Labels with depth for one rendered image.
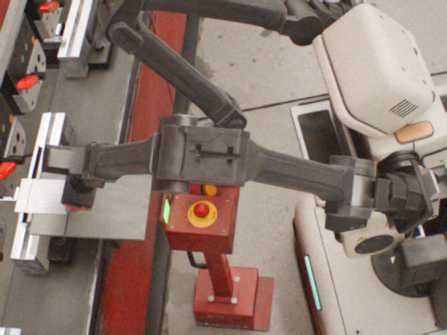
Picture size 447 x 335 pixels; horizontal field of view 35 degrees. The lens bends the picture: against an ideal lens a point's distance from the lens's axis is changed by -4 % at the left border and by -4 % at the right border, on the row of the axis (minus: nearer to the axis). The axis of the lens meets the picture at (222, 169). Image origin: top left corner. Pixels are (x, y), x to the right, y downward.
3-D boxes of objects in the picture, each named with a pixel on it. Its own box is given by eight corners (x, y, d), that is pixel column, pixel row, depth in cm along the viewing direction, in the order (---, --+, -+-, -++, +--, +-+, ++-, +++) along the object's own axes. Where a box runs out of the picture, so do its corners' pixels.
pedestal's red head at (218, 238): (232, 255, 186) (226, 225, 171) (171, 250, 188) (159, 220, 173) (240, 186, 196) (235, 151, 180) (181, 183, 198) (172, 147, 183)
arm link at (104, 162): (199, 195, 102) (208, 119, 103) (161, 190, 100) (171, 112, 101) (104, 192, 141) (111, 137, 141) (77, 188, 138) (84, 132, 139)
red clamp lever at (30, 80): (29, 81, 136) (45, 70, 145) (9, 82, 137) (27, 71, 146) (29, 91, 137) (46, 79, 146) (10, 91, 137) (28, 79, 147)
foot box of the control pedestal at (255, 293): (269, 332, 242) (267, 321, 232) (196, 325, 246) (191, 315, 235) (274, 277, 252) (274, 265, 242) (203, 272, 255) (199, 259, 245)
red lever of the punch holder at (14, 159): (5, 171, 127) (25, 154, 136) (-15, 171, 127) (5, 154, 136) (6, 181, 127) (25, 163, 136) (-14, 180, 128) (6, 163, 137)
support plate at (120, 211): (144, 241, 154) (144, 239, 153) (30, 235, 157) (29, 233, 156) (154, 167, 163) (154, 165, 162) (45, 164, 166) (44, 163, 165)
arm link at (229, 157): (221, 193, 94) (231, 115, 95) (147, 187, 102) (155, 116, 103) (378, 219, 128) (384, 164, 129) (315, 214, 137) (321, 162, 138)
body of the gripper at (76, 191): (61, 202, 149) (68, 187, 143) (70, 159, 154) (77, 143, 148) (91, 210, 151) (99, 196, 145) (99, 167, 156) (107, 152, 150)
